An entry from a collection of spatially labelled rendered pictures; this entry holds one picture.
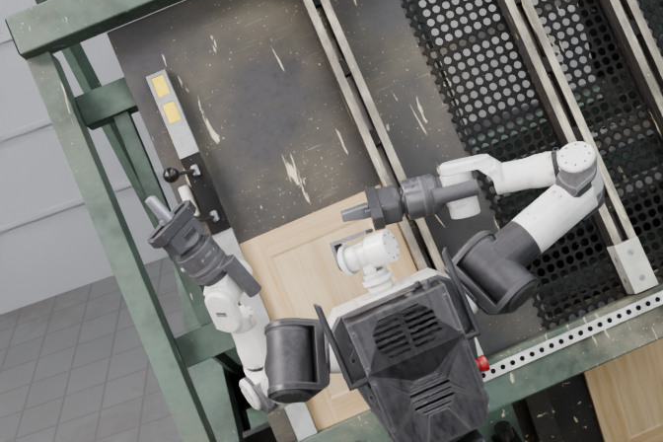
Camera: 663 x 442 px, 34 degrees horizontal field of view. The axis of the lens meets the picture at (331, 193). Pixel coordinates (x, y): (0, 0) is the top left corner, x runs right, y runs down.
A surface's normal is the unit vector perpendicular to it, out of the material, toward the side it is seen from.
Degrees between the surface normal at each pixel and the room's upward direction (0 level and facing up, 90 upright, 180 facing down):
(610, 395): 90
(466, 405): 82
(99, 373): 0
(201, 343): 60
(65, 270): 90
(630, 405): 90
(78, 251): 90
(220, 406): 0
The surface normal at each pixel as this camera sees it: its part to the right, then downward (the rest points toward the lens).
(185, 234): 0.58, -0.06
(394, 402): 0.15, 0.27
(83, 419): -0.33, -0.83
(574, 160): -0.33, -0.61
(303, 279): 0.02, -0.08
